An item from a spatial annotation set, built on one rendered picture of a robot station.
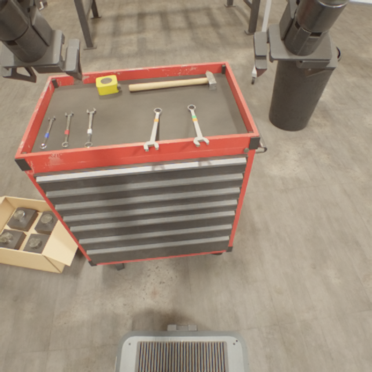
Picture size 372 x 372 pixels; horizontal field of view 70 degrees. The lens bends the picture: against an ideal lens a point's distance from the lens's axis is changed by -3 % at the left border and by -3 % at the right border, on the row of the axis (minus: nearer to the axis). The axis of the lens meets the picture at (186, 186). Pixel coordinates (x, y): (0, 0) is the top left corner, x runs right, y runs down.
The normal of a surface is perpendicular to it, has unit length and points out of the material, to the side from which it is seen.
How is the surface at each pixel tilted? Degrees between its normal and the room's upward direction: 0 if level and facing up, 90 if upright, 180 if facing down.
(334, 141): 0
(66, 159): 90
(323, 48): 30
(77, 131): 0
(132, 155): 90
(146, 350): 0
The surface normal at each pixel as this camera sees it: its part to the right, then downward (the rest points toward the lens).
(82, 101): -0.02, -0.62
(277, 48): -0.02, -0.15
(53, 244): 0.64, -0.40
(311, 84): 0.01, 0.82
